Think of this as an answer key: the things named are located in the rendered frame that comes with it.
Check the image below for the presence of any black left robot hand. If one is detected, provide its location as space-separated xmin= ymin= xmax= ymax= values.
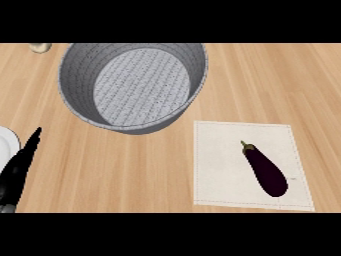
xmin=0 ymin=126 xmax=45 ymax=214

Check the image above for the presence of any grey wicker basket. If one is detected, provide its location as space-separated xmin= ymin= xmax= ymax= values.
xmin=57 ymin=43 xmax=211 ymax=136

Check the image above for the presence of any white cloth placemat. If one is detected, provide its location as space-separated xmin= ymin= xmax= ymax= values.
xmin=193 ymin=120 xmax=317 ymax=212

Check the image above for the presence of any dark purple eggplant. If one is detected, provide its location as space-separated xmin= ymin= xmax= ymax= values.
xmin=240 ymin=140 xmax=290 ymax=198

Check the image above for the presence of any small beige object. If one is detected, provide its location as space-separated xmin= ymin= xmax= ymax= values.
xmin=29 ymin=43 xmax=54 ymax=54

